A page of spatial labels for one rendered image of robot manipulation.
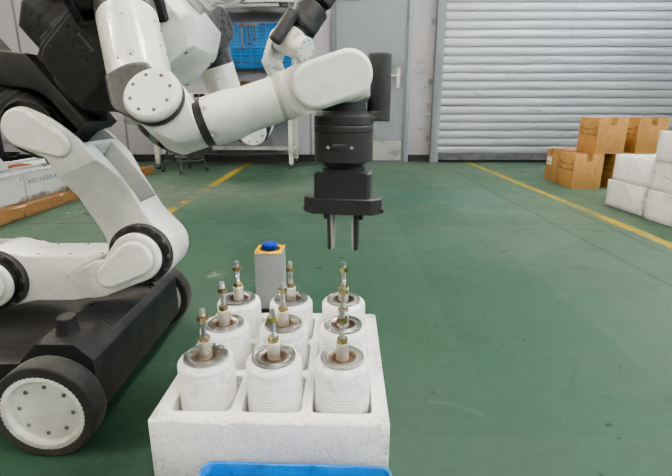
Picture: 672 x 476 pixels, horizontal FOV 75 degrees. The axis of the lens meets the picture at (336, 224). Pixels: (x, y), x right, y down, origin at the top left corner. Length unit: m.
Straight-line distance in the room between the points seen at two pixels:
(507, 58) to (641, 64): 1.67
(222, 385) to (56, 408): 0.38
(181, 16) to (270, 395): 0.70
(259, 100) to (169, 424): 0.53
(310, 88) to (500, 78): 5.51
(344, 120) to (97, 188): 0.65
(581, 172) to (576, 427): 3.32
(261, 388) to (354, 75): 0.51
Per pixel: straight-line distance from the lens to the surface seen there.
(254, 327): 1.01
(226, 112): 0.63
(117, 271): 1.08
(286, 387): 0.77
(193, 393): 0.81
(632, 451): 1.15
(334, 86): 0.60
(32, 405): 1.08
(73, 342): 1.05
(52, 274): 1.22
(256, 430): 0.78
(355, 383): 0.76
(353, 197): 0.65
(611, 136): 4.38
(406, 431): 1.04
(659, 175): 3.29
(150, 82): 0.65
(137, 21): 0.76
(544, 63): 6.28
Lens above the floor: 0.66
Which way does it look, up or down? 15 degrees down
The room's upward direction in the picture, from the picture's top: straight up
